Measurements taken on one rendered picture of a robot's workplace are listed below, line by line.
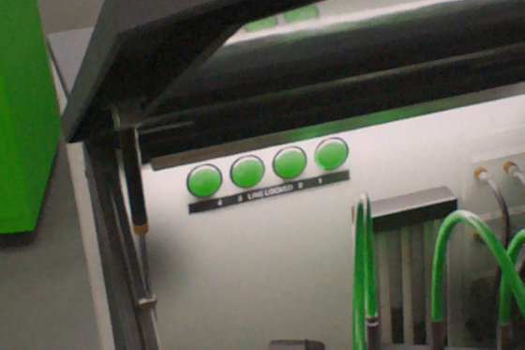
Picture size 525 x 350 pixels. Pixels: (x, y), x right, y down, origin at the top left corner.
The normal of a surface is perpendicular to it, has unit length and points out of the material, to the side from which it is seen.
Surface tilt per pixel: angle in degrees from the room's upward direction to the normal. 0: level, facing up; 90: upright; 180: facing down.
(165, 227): 90
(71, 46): 0
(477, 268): 90
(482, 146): 90
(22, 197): 90
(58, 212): 0
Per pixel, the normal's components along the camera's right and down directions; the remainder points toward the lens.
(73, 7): 0.14, 0.45
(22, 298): -0.07, -0.88
